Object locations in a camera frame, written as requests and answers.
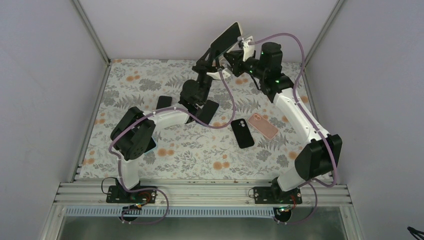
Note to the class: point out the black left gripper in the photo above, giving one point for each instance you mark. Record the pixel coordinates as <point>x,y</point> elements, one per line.
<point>206,66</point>

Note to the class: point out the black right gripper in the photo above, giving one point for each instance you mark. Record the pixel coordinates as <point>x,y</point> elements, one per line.
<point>236,63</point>

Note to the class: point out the beige phone case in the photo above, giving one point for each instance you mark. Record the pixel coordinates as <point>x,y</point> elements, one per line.
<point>241,30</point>

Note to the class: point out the black smartphone from pink case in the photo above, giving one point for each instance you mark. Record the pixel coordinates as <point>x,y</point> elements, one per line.
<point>207,112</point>

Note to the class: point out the pink phone case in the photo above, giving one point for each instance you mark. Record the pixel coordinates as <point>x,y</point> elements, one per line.
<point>262,125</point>

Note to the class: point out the black phone light blue case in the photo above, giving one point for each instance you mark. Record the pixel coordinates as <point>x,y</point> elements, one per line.
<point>151,146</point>

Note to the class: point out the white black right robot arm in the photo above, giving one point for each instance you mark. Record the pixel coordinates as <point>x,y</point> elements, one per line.
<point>322,150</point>

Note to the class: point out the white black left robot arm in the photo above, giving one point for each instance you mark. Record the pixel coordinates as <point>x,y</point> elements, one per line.
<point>132,135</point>

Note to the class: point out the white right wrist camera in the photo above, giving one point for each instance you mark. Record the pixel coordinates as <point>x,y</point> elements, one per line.
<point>247,44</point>

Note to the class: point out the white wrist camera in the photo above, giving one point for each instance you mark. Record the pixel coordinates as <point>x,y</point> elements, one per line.
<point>247,44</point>
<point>220,74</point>

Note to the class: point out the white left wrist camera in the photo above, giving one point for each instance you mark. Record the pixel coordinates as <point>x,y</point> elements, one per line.
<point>220,74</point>

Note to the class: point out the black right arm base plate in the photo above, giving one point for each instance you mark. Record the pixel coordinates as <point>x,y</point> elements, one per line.
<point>269,195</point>

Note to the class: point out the aluminium rail frame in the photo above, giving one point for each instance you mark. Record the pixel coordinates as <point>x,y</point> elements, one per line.
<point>223,36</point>

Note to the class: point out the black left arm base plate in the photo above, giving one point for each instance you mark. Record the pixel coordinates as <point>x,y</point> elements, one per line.
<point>116,194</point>

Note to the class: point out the white slotted cable duct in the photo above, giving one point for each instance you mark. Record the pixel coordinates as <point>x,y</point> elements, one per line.
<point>173,211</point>

